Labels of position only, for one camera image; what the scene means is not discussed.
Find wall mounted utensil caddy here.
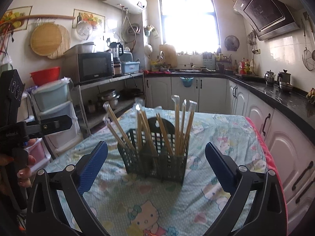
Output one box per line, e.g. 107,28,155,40
144,25,158,38

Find dark green utensil basket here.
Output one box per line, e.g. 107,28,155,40
117,117,191,184

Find person's left hand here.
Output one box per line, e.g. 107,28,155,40
17,154,37,188

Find pink towel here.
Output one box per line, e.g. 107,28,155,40
245,117,288,217

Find fruit wall poster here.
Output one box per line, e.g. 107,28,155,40
72,8,106,31
0,6,33,32

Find blue plastic box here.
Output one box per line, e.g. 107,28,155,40
121,61,141,74

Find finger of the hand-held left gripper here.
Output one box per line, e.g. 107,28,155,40
26,114,73,138

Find beige plastic jug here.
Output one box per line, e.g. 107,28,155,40
159,44,177,68

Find cooking oil bottles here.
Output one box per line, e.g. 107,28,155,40
237,58,255,75

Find pile of wooden chopsticks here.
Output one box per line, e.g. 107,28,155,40
102,95,197,164

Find steel lidded tray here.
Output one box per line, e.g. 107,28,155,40
70,42,96,54

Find black frying pan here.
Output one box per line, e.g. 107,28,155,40
120,88,144,97

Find steel kettle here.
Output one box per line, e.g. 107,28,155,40
264,70,276,86

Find wire skimmer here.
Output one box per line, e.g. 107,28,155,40
302,20,315,70

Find blue hanging bin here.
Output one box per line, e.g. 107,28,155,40
180,77,194,88

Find coiled hose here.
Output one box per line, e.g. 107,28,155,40
127,23,141,35

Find small round wall fan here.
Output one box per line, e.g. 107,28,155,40
224,35,240,52

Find black glass range hood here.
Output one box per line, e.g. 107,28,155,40
233,0,301,41

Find long wooden rolling pin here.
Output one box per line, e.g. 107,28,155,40
10,14,75,21

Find round woven mat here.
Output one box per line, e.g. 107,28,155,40
47,25,71,60

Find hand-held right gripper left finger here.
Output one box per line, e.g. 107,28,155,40
26,141,109,236

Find green and blue drawer unit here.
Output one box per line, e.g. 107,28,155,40
31,79,82,150

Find teal knife holder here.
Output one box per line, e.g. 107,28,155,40
202,53,215,70

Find cartoon printed tablecloth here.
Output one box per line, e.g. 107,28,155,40
44,107,271,236

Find clear plastic lid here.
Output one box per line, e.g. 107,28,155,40
76,21,94,40

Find metal shelf rack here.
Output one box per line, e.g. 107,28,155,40
74,72,145,138

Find round bamboo board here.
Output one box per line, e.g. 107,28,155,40
30,23,62,56

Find black microwave oven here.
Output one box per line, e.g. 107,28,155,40
66,51,113,84

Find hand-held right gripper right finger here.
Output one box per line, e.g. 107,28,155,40
205,142,288,236

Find stacked steel pots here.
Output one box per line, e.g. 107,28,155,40
97,89,120,109

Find red plastic basin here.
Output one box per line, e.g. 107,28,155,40
30,66,61,86

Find steel pot with lid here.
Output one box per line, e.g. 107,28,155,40
277,69,294,91

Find black kitchen countertop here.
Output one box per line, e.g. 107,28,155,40
144,69,315,126

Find small hanging kitchen tools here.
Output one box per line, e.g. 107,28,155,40
247,31,258,53

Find black blender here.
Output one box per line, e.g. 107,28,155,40
109,42,124,77

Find kitchen window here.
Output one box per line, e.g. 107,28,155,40
159,0,221,54

